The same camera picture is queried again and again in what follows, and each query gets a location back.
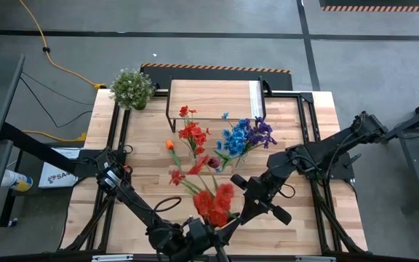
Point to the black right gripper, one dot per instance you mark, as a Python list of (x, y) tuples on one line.
[(260, 194)]

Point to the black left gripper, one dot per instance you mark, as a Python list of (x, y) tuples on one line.
[(198, 236)]

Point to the red artificial flower bunch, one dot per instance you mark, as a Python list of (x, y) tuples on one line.
[(191, 131), (213, 209)]

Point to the blue artificial flower bunch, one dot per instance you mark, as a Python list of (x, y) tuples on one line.
[(236, 140)]

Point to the purple artificial flower bunch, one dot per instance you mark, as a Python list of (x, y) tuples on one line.
[(262, 132)]

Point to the orange artificial tulip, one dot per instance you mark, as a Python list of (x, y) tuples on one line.
[(169, 145)]

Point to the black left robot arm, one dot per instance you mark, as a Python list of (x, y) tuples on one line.
[(133, 196)]

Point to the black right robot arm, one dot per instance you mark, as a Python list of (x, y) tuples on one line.
[(326, 149)]

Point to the black hazard-striped floor mat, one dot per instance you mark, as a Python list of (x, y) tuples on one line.
[(216, 74), (377, 3)]

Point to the potted green plant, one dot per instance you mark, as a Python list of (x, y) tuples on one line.
[(132, 88)]

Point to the white printed box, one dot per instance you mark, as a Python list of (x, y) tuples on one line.
[(55, 176)]

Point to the white and yellow spray can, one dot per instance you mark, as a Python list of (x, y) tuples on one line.
[(16, 180)]

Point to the wooden shelf with black frame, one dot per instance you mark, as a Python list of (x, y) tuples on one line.
[(209, 98)]

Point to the black metal table frame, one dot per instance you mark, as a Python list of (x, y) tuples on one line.
[(307, 97)]

